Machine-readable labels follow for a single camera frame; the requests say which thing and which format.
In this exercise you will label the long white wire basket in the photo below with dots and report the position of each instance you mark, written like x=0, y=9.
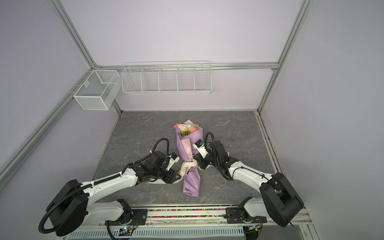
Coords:
x=167, y=77

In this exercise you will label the cream rose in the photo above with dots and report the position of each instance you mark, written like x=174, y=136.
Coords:
x=185, y=127

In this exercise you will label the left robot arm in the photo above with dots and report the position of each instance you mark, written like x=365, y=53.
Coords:
x=77, y=203

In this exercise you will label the pink purple wrapping paper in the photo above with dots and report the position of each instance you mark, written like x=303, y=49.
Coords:
x=187, y=134

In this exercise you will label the pink spray rose stem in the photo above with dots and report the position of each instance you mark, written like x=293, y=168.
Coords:
x=193, y=128

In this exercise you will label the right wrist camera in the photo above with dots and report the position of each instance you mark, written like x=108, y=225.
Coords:
x=199, y=145

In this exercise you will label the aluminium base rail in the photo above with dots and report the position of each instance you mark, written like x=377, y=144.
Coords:
x=196, y=223

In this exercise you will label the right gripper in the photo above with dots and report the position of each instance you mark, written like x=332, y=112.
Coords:
x=201, y=160

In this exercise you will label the cream printed ribbon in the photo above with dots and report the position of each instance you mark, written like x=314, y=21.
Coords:
x=186, y=166

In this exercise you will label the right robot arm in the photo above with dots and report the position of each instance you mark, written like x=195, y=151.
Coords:
x=281, y=200

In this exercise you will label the small white mesh basket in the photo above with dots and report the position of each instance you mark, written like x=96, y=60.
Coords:
x=99, y=90

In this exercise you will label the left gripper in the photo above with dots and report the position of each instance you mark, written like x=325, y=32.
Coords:
x=169, y=179

